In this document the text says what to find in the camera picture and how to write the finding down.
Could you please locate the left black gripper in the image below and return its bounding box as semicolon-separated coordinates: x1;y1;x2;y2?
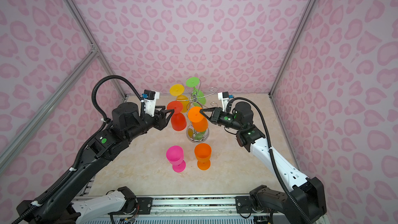
125;104;175;143

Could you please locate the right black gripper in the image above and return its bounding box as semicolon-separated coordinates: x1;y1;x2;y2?
200;108;244;132

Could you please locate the orange wine glass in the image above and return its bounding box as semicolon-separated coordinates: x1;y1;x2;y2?
194;143;212;171
188;106;208;132

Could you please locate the pink wine glass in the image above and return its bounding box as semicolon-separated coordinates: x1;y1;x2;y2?
166;146;186;173

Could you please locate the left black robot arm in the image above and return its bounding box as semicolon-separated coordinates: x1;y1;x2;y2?
14;102;174;224

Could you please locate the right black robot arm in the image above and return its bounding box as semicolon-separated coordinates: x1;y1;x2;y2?
200;97;327;224

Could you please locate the red wine glass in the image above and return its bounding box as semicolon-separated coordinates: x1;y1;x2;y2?
167;101;187;131

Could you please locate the yellow wine glass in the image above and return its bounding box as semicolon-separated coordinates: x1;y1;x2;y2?
170;84;190;113

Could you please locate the green wine glass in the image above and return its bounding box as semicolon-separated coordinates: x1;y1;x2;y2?
186;77;206;107

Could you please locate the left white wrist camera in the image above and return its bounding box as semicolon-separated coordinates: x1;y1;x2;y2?
143;90;160;117

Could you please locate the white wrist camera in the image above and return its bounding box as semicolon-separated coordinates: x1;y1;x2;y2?
143;90;160;117
218;91;234;112

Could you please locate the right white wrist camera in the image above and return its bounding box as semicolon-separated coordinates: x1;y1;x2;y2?
218;91;234;112

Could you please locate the chrome wire glass rack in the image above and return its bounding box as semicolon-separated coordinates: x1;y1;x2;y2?
186;77;218;144

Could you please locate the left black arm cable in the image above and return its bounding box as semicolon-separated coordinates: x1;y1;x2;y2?
12;75;145;224

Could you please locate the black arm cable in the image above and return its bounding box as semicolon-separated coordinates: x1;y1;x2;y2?
226;97;312;224
12;75;145;224

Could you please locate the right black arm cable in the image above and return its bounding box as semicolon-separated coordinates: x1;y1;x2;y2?
226;97;312;224

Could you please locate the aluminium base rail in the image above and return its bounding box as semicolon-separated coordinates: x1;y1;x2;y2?
57;193;330;224

